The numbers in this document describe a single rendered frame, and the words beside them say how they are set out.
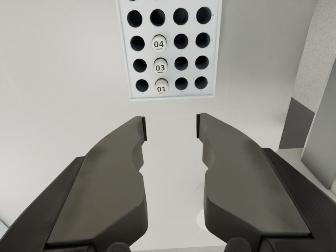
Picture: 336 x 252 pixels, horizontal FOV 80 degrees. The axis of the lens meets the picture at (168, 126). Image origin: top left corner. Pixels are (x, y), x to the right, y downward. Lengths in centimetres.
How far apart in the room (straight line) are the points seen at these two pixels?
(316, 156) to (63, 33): 26
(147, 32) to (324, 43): 110
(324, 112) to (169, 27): 14
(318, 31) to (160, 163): 104
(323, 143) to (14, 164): 36
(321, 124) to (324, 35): 104
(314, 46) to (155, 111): 104
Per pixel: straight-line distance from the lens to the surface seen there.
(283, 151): 23
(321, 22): 120
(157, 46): 18
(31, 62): 27
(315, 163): 21
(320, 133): 20
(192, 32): 19
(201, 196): 32
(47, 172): 35
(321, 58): 125
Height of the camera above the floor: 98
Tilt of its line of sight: 60 degrees down
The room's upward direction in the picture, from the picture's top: 178 degrees clockwise
